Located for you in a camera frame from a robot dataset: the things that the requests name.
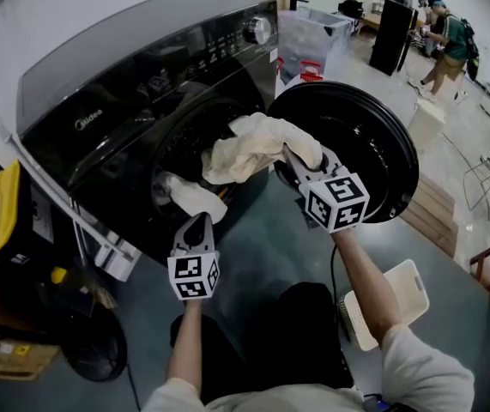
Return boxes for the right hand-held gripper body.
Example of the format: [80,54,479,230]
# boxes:
[298,166,371,234]

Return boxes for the person's light grey sweatshirt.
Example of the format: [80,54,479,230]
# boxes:
[141,324,476,412]

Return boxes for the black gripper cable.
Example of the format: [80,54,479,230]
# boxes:
[330,242,340,312]

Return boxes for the black washing machine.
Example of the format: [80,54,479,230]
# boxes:
[15,0,280,268]

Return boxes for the round black washer door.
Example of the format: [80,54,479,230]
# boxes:
[266,81,420,226]

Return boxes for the black bag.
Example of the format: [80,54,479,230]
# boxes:
[337,0,365,20]

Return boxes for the brown wooden slat board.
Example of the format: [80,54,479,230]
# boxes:
[398,173,460,259]

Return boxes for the cream laundry basket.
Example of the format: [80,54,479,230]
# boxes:
[337,258,431,352]

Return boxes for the white clothes piece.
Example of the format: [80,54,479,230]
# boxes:
[165,173,228,225]

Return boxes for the white folding rack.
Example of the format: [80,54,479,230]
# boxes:
[0,83,142,282]

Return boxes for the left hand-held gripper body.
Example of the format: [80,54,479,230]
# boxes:
[167,245,221,300]

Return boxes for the person's right forearm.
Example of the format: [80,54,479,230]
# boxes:
[330,229,402,347]

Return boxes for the person's black trousers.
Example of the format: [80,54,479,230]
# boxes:
[170,281,355,405]

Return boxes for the person's left forearm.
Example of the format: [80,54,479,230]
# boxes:
[166,299,205,392]

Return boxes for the brown cardboard box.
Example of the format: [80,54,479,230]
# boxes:
[0,328,61,381]

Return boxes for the black floor cable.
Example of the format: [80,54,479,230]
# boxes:
[124,358,142,412]

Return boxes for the clear plastic storage bin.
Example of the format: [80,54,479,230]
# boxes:
[277,6,354,86]

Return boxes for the tall black cabinet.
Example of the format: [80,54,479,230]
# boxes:
[368,0,420,76]

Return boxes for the cream clothes piece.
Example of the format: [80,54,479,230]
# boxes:
[201,112,325,186]

